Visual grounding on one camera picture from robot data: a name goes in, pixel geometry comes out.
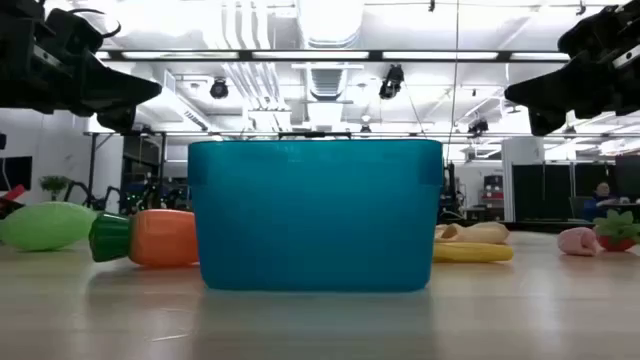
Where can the leafy background room plant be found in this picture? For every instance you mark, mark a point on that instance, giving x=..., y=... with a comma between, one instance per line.
x=54, y=183

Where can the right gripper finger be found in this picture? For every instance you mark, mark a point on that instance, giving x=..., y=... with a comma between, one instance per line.
x=555, y=95
x=545, y=124

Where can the green toy lime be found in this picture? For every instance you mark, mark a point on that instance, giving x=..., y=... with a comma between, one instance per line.
x=45, y=227

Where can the black ceiling camera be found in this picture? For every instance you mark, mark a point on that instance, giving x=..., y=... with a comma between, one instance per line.
x=219, y=90
x=391, y=85
x=477, y=126

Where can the red background object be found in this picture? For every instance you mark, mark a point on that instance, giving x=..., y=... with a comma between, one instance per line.
x=14, y=192

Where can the storage shelf with boxes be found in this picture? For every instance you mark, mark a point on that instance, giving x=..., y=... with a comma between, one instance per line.
x=493, y=192

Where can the person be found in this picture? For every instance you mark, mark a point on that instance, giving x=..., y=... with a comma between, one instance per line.
x=602, y=192

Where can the black aluminium table frame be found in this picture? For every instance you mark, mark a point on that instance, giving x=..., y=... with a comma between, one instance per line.
x=540, y=226

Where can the yellow-orange cloth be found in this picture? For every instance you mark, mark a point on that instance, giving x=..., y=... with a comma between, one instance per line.
x=480, y=232

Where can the yellow plastic toy fruit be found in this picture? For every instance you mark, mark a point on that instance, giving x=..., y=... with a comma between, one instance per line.
x=475, y=253

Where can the black partition screen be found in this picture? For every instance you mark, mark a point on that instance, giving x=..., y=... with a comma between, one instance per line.
x=540, y=192

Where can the black overhead crossbar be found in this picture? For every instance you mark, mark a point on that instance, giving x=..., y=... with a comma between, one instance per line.
x=375, y=55

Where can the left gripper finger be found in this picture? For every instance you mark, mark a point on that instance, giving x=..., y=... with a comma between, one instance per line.
x=117, y=121
x=115, y=95

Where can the red toy strawberry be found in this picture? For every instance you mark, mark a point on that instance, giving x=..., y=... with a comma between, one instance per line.
x=617, y=242

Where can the black background frame rail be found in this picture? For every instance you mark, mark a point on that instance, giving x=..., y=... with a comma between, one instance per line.
x=125, y=133

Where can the black wall monitor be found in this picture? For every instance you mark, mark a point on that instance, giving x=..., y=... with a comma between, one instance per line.
x=17, y=172

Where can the blue plastic tupperware container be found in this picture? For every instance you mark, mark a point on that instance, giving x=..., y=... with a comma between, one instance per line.
x=315, y=215

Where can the pink toy food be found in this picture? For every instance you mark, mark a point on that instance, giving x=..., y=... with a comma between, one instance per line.
x=577, y=241

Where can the orange toy carrot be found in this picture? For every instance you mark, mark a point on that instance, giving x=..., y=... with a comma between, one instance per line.
x=160, y=237

